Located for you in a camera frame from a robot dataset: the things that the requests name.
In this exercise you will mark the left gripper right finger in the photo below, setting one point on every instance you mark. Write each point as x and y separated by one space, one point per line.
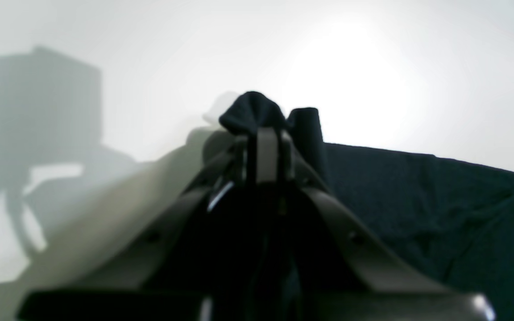
344 272

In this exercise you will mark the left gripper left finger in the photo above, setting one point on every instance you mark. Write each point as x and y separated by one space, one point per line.
118 291

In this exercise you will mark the black T-shirt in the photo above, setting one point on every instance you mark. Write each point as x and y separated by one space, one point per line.
450 219

